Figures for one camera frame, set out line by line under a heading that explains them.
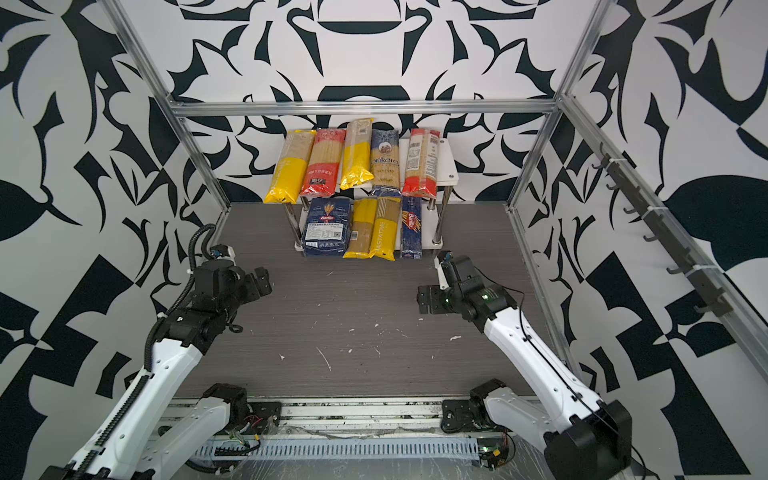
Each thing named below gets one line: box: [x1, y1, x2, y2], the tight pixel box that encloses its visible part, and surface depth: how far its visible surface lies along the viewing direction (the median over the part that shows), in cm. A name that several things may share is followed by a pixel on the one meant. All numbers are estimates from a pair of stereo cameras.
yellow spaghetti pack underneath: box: [264, 130, 317, 205], surface depth 79 cm
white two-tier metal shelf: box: [283, 138, 459, 251], surface depth 82 cm
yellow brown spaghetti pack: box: [341, 118, 374, 190], surface depth 82 cm
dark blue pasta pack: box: [401, 196, 423, 260], surface depth 103 cm
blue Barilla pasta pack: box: [302, 197, 354, 257], surface depth 98 cm
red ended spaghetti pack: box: [403, 128, 440, 199], surface depth 81 cm
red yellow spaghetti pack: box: [300, 128, 347, 196], surface depth 80 cm
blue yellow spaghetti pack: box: [370, 128, 402, 197], surface depth 81 cm
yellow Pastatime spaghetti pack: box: [372, 196, 401, 261], surface depth 104 cm
